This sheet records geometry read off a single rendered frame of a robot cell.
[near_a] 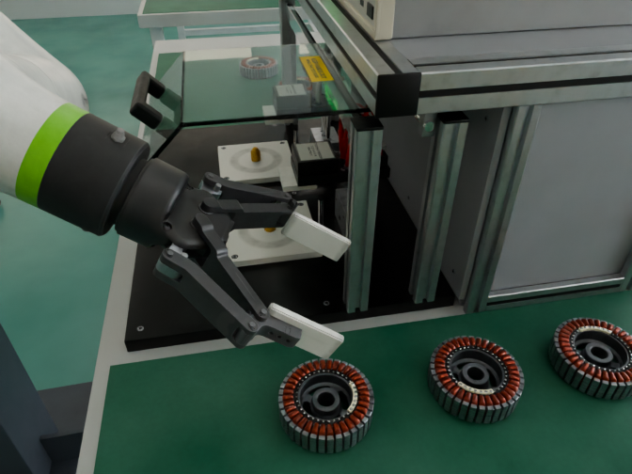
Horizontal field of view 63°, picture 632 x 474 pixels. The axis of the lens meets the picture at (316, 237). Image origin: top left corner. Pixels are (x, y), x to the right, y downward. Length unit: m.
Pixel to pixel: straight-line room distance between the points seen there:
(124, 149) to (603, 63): 0.49
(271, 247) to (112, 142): 0.43
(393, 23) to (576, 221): 0.36
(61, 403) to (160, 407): 1.05
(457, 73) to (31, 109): 0.39
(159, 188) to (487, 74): 0.35
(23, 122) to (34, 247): 1.92
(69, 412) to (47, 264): 0.74
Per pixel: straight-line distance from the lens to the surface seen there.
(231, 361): 0.71
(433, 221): 0.67
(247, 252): 0.82
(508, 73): 0.59
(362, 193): 0.61
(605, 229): 0.83
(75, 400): 1.71
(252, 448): 0.64
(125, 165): 0.44
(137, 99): 0.65
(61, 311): 2.02
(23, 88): 0.48
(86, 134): 0.45
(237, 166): 1.05
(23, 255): 2.35
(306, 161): 0.78
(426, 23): 0.66
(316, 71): 0.69
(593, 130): 0.71
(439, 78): 0.56
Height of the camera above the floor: 1.30
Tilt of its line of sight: 37 degrees down
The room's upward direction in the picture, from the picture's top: straight up
